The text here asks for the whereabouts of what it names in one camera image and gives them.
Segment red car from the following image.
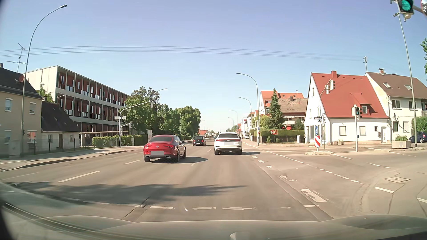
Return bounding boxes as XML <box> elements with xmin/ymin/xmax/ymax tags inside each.
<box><xmin>143</xmin><ymin>134</ymin><xmax>187</xmax><ymax>163</ymax></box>

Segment white car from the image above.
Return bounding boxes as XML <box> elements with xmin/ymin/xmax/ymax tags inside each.
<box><xmin>214</xmin><ymin>132</ymin><xmax>243</xmax><ymax>155</ymax></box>

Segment car's own bonnet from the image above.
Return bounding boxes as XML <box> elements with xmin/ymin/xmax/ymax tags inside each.
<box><xmin>0</xmin><ymin>192</ymin><xmax>427</xmax><ymax>240</ymax></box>

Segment dark blue parked car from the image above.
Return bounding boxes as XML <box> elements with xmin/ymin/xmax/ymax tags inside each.
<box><xmin>408</xmin><ymin>131</ymin><xmax>427</xmax><ymax>144</ymax></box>

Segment conifer tree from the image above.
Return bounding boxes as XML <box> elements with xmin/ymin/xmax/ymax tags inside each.
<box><xmin>268</xmin><ymin>88</ymin><xmax>286</xmax><ymax>130</ymax></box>

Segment low house with dark roof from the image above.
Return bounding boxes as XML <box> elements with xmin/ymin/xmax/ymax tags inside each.
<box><xmin>41</xmin><ymin>100</ymin><xmax>81</xmax><ymax>151</ymax></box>

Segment white house with brown roof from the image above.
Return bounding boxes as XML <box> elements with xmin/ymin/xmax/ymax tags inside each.
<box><xmin>365</xmin><ymin>68</ymin><xmax>427</xmax><ymax>142</ymax></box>

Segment grey pavement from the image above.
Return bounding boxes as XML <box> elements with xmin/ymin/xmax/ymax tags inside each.
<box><xmin>242</xmin><ymin>140</ymin><xmax>427</xmax><ymax>154</ymax></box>
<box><xmin>0</xmin><ymin>146</ymin><xmax>144</xmax><ymax>172</ymax></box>

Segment overhead wires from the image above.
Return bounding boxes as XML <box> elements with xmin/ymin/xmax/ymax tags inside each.
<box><xmin>0</xmin><ymin>45</ymin><xmax>367</xmax><ymax>62</ymax></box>

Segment green hedge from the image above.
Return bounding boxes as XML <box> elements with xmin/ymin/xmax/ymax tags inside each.
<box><xmin>92</xmin><ymin>134</ymin><xmax>149</xmax><ymax>148</ymax></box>

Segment house with orange roof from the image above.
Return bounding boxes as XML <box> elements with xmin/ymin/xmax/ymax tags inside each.
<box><xmin>258</xmin><ymin>90</ymin><xmax>308</xmax><ymax>130</ymax></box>

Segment green bush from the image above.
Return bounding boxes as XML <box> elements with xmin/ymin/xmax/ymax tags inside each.
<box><xmin>411</xmin><ymin>116</ymin><xmax>427</xmax><ymax>132</ymax></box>

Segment large building with red balconies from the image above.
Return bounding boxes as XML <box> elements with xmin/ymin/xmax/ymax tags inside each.
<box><xmin>25</xmin><ymin>65</ymin><xmax>131</xmax><ymax>146</ymax></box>

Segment stone planter with plants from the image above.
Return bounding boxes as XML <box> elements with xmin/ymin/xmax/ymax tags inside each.
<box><xmin>391</xmin><ymin>135</ymin><xmax>411</xmax><ymax>149</ymax></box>

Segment grey asphalt road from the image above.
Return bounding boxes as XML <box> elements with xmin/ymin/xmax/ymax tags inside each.
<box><xmin>0</xmin><ymin>139</ymin><xmax>427</xmax><ymax>223</ymax></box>

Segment hedge with red sign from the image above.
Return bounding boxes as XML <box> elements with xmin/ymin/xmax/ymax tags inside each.
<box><xmin>253</xmin><ymin>129</ymin><xmax>305</xmax><ymax>143</ymax></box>

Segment traffic light on post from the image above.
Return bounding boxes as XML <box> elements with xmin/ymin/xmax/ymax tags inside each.
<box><xmin>351</xmin><ymin>104</ymin><xmax>363</xmax><ymax>152</ymax></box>

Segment white house with red roof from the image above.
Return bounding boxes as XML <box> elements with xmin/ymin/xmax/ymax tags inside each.
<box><xmin>303</xmin><ymin>70</ymin><xmax>391</xmax><ymax>145</ymax></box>

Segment tall curved lamp post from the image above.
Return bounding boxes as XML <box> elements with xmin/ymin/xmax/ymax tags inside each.
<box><xmin>20</xmin><ymin>4</ymin><xmax>68</xmax><ymax>157</ymax></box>

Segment traffic light on tall pole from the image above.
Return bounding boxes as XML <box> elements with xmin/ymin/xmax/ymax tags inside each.
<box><xmin>390</xmin><ymin>0</ymin><xmax>427</xmax><ymax>147</ymax></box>

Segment group of green trees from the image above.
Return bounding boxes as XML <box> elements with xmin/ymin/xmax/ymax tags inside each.
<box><xmin>124</xmin><ymin>86</ymin><xmax>201</xmax><ymax>140</ymax></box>

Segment row of houses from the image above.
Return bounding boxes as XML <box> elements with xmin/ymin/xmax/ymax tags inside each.
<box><xmin>236</xmin><ymin>112</ymin><xmax>259</xmax><ymax>138</ymax></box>

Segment beige house with dark roof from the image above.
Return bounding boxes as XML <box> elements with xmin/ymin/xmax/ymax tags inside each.
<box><xmin>0</xmin><ymin>63</ymin><xmax>43</xmax><ymax>157</ymax></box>

